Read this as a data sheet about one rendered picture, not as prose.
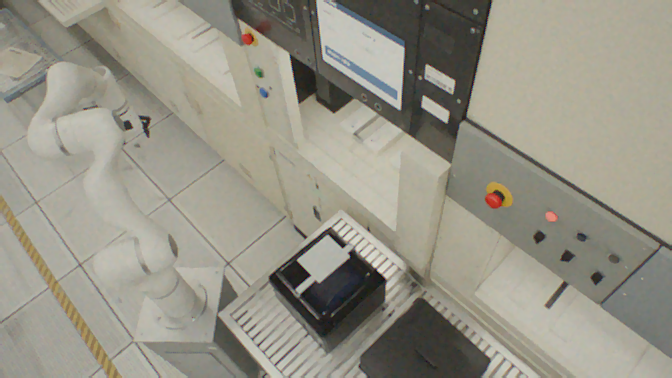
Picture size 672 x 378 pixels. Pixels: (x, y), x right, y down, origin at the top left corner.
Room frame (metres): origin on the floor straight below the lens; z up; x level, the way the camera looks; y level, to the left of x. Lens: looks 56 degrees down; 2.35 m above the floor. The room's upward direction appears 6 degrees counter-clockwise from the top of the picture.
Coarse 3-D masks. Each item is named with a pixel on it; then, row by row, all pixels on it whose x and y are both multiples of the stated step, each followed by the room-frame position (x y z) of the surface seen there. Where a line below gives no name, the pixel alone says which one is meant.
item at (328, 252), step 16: (320, 240) 0.69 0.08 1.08; (336, 240) 0.75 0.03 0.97; (304, 256) 0.64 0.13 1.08; (320, 256) 0.64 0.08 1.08; (336, 256) 0.63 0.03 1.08; (352, 256) 0.69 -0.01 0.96; (288, 272) 0.66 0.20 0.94; (304, 272) 0.70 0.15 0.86; (320, 272) 0.59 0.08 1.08; (368, 272) 0.62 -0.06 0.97; (288, 288) 0.63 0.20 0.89; (304, 288) 0.58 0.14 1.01; (368, 288) 0.61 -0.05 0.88; (304, 304) 0.53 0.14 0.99; (352, 304) 0.56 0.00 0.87; (320, 320) 0.50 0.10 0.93
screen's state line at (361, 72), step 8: (328, 48) 1.01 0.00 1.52; (336, 56) 0.99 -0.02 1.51; (344, 64) 0.97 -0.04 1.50; (352, 64) 0.94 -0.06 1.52; (360, 72) 0.92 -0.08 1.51; (368, 80) 0.90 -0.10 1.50; (376, 80) 0.88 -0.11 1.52; (384, 88) 0.86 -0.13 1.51; (392, 88) 0.84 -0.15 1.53; (392, 96) 0.84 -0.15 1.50
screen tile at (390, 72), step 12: (360, 36) 0.92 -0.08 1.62; (372, 36) 0.89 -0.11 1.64; (360, 48) 0.92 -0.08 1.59; (372, 48) 0.89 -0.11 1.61; (384, 48) 0.86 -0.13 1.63; (360, 60) 0.92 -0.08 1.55; (372, 60) 0.89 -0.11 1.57; (396, 60) 0.83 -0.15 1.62; (384, 72) 0.86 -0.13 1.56; (396, 72) 0.83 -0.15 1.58; (396, 84) 0.83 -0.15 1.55
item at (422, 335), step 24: (408, 312) 0.52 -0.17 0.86; (432, 312) 0.51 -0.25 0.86; (384, 336) 0.45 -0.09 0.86; (408, 336) 0.44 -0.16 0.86; (432, 336) 0.44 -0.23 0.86; (456, 336) 0.43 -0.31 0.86; (360, 360) 0.39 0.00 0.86; (384, 360) 0.38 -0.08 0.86; (408, 360) 0.37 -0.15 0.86; (432, 360) 0.36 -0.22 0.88; (456, 360) 0.36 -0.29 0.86; (480, 360) 0.35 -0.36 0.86
